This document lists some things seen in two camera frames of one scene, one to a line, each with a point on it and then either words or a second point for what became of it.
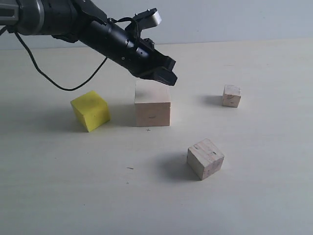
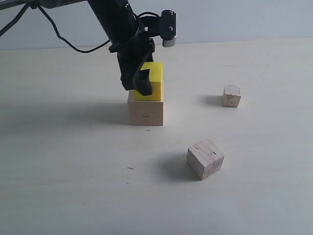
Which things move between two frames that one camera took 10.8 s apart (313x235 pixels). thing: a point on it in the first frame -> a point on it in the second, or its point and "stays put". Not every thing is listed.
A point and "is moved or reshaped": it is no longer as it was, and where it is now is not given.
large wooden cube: [152, 104] is moved or reshaped
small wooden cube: [232, 95] stays put
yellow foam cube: [92, 109] -> [156, 78]
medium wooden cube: [205, 158] stays put
